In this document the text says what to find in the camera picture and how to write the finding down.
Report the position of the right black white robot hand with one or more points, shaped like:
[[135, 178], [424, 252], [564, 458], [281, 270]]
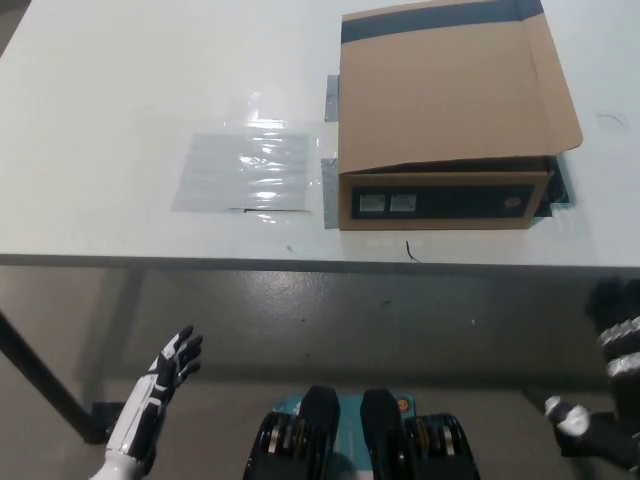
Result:
[[625, 360]]

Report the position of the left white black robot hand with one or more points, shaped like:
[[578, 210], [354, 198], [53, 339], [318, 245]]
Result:
[[150, 395]]

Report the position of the brown cardboard storage box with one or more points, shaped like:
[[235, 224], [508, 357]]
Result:
[[450, 100]]

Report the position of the black tape patch under box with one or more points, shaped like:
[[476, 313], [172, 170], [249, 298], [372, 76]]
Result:
[[559, 187]]

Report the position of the white box label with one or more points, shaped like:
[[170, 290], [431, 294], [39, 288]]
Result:
[[402, 203], [371, 203]]

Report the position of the black table leg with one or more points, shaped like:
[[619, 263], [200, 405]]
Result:
[[45, 370]]

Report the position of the long grey tape strip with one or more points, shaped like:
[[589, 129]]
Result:
[[330, 195]]

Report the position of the clear plastic film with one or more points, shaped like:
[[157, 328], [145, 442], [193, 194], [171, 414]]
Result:
[[240, 107]]

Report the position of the short grey tape strip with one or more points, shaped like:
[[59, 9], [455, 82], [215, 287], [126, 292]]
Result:
[[332, 97]]

